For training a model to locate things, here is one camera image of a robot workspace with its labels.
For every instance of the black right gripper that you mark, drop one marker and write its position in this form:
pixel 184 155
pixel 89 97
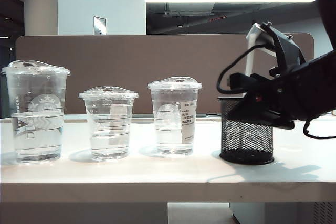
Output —
pixel 278 95

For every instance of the white drinking straw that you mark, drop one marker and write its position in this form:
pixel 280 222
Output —
pixel 250 61

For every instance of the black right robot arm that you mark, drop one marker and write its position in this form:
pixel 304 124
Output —
pixel 320 82

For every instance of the medium clear cup with label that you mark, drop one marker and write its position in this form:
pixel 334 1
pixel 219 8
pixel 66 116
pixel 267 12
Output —
pixel 168 140

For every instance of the small clear plastic cup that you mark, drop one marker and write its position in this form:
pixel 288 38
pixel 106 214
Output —
pixel 110 142

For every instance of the large clear Starbucks cup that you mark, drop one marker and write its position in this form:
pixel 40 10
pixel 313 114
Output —
pixel 36 132

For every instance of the black mesh pen holder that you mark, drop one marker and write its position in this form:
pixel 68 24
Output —
pixel 246 142

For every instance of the brown desk partition panel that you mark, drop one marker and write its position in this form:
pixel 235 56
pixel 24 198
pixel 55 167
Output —
pixel 157 56

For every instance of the white cabinet with vent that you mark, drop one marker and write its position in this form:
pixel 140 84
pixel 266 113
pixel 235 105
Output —
pixel 262 214

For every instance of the wrist camera with black bracket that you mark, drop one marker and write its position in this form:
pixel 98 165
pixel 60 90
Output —
pixel 286 48

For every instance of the silver wall sign plate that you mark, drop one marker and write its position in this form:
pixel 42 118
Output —
pixel 99 26

